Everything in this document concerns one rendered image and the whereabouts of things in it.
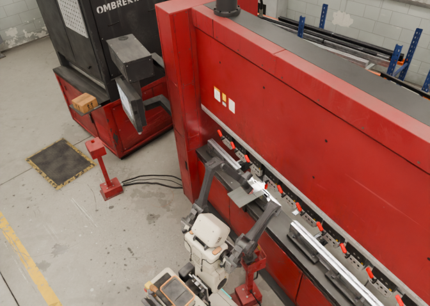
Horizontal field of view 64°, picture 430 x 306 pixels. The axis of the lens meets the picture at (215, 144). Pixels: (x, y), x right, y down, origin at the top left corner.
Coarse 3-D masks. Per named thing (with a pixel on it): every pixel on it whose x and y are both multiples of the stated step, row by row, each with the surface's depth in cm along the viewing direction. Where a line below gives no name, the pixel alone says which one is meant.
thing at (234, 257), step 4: (232, 252) 226; (236, 252) 224; (224, 256) 226; (228, 256) 226; (232, 256) 224; (236, 256) 224; (240, 256) 224; (228, 260) 224; (232, 260) 223; (236, 260) 223; (240, 260) 225; (236, 264) 221; (240, 264) 227
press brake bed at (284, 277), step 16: (224, 192) 334; (208, 208) 401; (224, 208) 352; (240, 208) 316; (240, 224) 332; (272, 240) 284; (272, 256) 297; (288, 256) 273; (272, 272) 312; (288, 272) 283; (304, 272) 259; (272, 288) 330; (288, 288) 295; (304, 288) 269; (320, 288) 248; (288, 304) 316; (304, 304) 281; (320, 304) 257; (336, 304) 239
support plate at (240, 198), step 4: (252, 184) 299; (240, 188) 297; (232, 192) 294; (236, 192) 294; (240, 192) 293; (244, 192) 293; (260, 192) 292; (228, 196) 292; (232, 196) 291; (236, 196) 290; (240, 196) 290; (244, 196) 290; (248, 196) 290; (252, 196) 290; (256, 196) 290; (236, 200) 287; (240, 200) 287; (244, 200) 286; (248, 200) 286; (252, 200) 287; (236, 204) 284; (240, 204) 284; (244, 204) 284
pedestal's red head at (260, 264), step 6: (258, 252) 278; (258, 258) 275; (264, 258) 268; (246, 264) 276; (252, 264) 265; (258, 264) 269; (264, 264) 274; (246, 270) 272; (252, 270) 271; (258, 270) 276
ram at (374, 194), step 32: (224, 64) 259; (256, 96) 239; (288, 96) 209; (224, 128) 303; (256, 128) 256; (288, 128) 222; (320, 128) 196; (352, 128) 176; (288, 160) 237; (320, 160) 208; (352, 160) 185; (384, 160) 166; (320, 192) 220; (352, 192) 195; (384, 192) 174; (416, 192) 158; (352, 224) 206; (384, 224) 183; (416, 224) 165; (384, 256) 193; (416, 256) 173; (416, 288) 182
